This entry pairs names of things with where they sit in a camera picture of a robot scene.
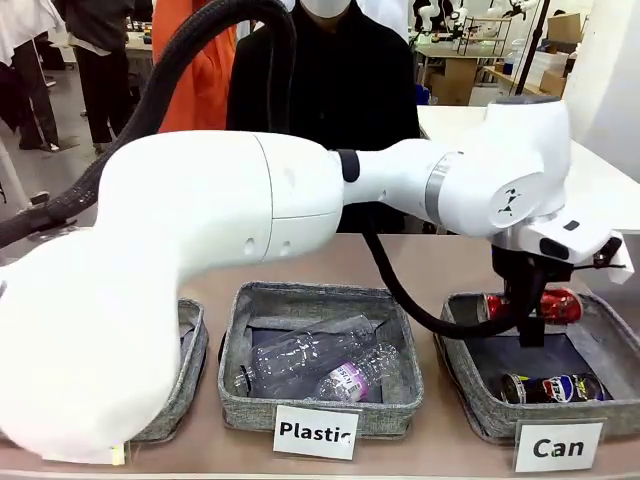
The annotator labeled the grey fabric basket Can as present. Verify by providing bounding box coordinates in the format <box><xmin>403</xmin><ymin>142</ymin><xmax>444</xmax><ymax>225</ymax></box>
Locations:
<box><xmin>433</xmin><ymin>291</ymin><xmax>640</xmax><ymax>444</ymax></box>

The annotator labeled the large cardboard box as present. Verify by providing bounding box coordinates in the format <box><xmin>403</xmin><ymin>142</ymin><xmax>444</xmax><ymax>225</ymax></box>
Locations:
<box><xmin>546</xmin><ymin>12</ymin><xmax>584</xmax><ymax>45</ymax></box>

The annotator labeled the orange garment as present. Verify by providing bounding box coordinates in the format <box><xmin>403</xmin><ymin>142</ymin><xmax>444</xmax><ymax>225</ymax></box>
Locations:
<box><xmin>151</xmin><ymin>0</ymin><xmax>239</xmax><ymax>134</ymax></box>

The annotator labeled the small plastic bottle purple label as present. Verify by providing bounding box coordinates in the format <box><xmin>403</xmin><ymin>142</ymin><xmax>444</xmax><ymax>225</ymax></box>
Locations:
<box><xmin>305</xmin><ymin>341</ymin><xmax>402</xmax><ymax>402</ymax></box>

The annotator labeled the large clear plastic bottle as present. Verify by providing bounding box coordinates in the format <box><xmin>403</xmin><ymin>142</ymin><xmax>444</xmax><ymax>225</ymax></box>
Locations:
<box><xmin>233</xmin><ymin>313</ymin><xmax>382</xmax><ymax>399</ymax></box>

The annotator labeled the black wire rack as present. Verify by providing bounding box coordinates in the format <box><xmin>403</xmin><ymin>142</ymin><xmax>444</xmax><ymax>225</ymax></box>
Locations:
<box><xmin>456</xmin><ymin>13</ymin><xmax>512</xmax><ymax>57</ymax></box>

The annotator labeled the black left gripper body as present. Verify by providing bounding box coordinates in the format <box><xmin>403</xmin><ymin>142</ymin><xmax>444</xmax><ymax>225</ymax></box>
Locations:
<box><xmin>491</xmin><ymin>245</ymin><xmax>572</xmax><ymax>302</ymax></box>

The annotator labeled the white table leg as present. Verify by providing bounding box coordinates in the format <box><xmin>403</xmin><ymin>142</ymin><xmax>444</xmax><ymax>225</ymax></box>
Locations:
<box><xmin>0</xmin><ymin>134</ymin><xmax>51</xmax><ymax>211</ymax></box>

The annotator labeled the white sign Can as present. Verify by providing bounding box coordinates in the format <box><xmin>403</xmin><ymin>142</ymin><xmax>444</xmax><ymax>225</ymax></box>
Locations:
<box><xmin>513</xmin><ymin>419</ymin><xmax>608</xmax><ymax>474</ymax></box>

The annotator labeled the bystander in black trousers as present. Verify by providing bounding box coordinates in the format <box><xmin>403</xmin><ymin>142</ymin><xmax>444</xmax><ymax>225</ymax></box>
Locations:
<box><xmin>63</xmin><ymin>0</ymin><xmax>137</xmax><ymax>154</ymax></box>

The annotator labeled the crushed red can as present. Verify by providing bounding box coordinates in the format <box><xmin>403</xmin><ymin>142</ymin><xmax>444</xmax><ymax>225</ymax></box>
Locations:
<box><xmin>481</xmin><ymin>288</ymin><xmax>585</xmax><ymax>325</ymax></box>

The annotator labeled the thick black corrugated hose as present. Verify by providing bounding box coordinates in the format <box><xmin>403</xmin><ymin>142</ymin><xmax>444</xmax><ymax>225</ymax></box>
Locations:
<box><xmin>0</xmin><ymin>0</ymin><xmax>301</xmax><ymax>247</ymax></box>

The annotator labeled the thin black cable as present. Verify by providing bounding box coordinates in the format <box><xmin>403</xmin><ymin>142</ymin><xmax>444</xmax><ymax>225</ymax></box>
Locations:
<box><xmin>361</xmin><ymin>229</ymin><xmax>547</xmax><ymax>342</ymax></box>

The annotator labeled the grey fabric basket Plastic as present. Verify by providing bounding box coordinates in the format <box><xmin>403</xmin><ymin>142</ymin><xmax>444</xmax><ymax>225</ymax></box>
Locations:
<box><xmin>217</xmin><ymin>280</ymin><xmax>425</xmax><ymax>441</ymax></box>

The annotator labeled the grey fabric basket Bottle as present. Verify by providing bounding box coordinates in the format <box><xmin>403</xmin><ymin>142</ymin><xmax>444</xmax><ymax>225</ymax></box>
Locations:
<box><xmin>130</xmin><ymin>296</ymin><xmax>209</xmax><ymax>444</ymax></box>

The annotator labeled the wooden background desk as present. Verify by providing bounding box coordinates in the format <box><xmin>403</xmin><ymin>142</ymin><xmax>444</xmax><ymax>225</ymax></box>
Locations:
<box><xmin>413</xmin><ymin>43</ymin><xmax>504</xmax><ymax>107</ymax></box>

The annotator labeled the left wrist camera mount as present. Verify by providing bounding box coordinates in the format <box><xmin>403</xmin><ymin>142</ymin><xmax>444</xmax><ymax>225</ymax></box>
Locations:
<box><xmin>523</xmin><ymin>213</ymin><xmax>635</xmax><ymax>286</ymax></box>

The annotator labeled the black pole stand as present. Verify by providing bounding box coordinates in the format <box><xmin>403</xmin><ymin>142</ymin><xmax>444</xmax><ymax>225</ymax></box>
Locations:
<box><xmin>514</xmin><ymin>0</ymin><xmax>552</xmax><ymax>97</ymax></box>

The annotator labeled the person's torso black sweater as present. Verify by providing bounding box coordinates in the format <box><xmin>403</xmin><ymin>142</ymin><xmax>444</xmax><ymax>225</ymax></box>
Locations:
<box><xmin>225</xmin><ymin>0</ymin><xmax>422</xmax><ymax>235</ymax></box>

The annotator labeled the bystander in white top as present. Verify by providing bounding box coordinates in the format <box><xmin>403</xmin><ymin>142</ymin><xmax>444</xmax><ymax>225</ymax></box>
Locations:
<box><xmin>0</xmin><ymin>0</ymin><xmax>67</xmax><ymax>152</ymax></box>

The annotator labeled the white sign Plastic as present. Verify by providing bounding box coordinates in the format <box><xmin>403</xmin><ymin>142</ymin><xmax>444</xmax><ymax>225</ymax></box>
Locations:
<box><xmin>272</xmin><ymin>403</ymin><xmax>363</xmax><ymax>462</ymax></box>

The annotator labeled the small cardboard box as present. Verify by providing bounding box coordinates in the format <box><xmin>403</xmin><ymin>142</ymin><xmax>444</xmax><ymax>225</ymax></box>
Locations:
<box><xmin>539</xmin><ymin>69</ymin><xmax>569</xmax><ymax>98</ymax></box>

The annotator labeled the crushed black Pepsi can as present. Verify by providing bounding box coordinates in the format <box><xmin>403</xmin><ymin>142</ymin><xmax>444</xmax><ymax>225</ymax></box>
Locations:
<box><xmin>500</xmin><ymin>372</ymin><xmax>613</xmax><ymax>406</ymax></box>

